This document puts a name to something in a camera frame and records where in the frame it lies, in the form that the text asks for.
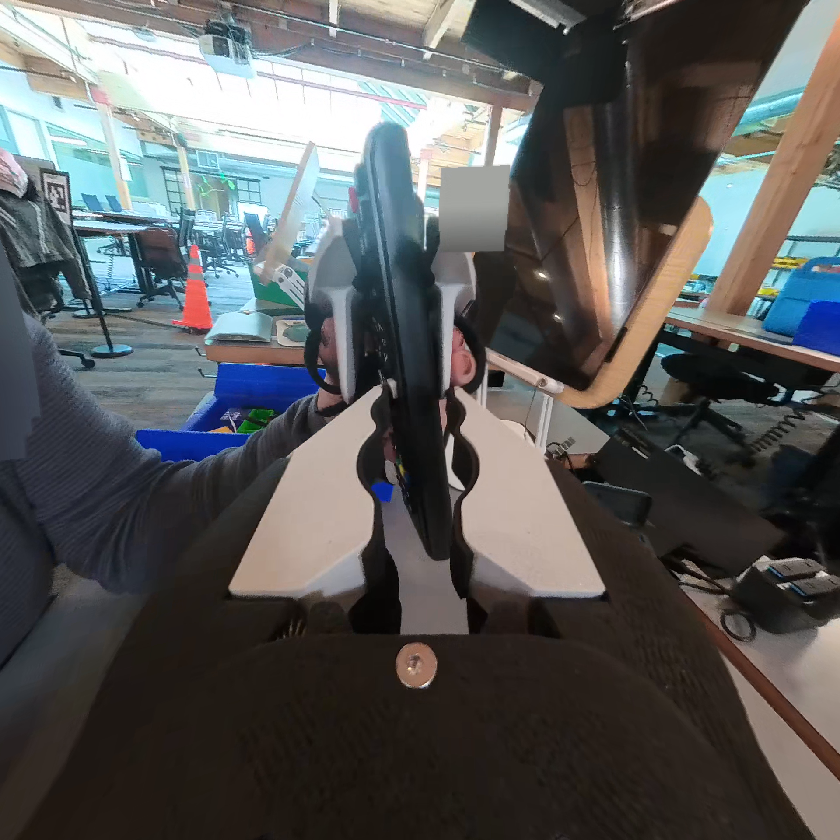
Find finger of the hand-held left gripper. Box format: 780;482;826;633
305;218;362;403
425;215;477;396

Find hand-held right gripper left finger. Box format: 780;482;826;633
228;386;403;602

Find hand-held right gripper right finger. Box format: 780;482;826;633
446;387;606;601

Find black remote control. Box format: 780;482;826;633
354;121;455;562

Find blue storage bin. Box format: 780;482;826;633
136;361;329;463

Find person's left forearm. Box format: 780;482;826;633
20;315;345;595

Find tan board on white stand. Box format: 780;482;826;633
252;141;322;309

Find black battery charging case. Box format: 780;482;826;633
583;481;654;529

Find wooden table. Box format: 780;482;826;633
205;308;317;366

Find white screen stand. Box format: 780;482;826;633
486;348;567;454

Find orange traffic cone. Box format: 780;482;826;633
172;244;215;331

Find black laptop bag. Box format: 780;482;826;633
594;433;788;578

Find brown office chair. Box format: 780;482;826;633
134;226;189;311

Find ceiling projector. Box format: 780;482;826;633
199;20;257;80

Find small black charger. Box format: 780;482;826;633
731;558;840;634

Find brown top table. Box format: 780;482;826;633
663;308;840;376

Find person's torso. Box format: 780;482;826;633
0;453;60;667

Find printed tag sign stand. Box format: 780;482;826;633
39;167;133;358

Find grey jacket on rack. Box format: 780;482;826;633
0;147;91;303

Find blue tool case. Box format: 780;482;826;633
763;257;840;339

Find dark screen with tan frame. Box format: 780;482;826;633
472;0;815;411

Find wooden post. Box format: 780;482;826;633
705;33;840;316

